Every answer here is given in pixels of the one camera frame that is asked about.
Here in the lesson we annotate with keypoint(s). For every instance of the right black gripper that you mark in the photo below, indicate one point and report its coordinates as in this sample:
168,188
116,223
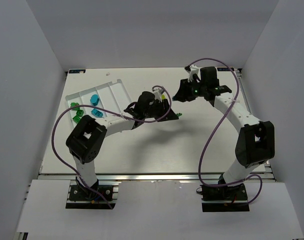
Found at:
185,90

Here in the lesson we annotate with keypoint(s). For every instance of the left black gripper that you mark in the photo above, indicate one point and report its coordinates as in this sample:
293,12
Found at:
163,110

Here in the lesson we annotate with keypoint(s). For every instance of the blue rounded lego brick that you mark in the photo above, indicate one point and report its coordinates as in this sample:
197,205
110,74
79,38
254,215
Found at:
94,100

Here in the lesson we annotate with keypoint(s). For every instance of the green wedge lego brick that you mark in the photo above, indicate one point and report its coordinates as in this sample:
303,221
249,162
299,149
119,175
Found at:
80,113

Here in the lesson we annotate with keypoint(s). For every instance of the green long lego brick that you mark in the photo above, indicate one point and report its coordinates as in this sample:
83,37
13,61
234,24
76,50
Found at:
76,119

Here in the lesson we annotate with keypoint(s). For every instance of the green square lego brick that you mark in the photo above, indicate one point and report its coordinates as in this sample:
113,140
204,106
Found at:
74,104

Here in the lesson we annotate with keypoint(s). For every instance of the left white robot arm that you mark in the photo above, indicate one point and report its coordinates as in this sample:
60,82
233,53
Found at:
86,139

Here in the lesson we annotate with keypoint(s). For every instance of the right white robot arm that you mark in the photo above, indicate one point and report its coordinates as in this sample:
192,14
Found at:
256,139

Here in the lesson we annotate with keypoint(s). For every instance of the blue label sticker right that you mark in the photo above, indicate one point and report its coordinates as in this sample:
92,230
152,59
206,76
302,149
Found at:
225,69

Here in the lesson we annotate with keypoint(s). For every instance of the blue label sticker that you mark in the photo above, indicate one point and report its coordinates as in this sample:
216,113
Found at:
76,71
225,69

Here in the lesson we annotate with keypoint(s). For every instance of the white divided plastic tray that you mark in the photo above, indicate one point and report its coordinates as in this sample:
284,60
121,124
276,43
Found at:
113,96

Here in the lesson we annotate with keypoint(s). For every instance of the blue label sticker left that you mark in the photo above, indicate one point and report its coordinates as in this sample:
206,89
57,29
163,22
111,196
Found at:
76,71

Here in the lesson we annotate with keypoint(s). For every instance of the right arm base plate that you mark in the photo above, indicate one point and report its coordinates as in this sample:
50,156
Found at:
225,200

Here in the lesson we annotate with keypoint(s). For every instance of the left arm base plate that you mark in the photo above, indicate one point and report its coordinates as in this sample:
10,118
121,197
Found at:
78,199

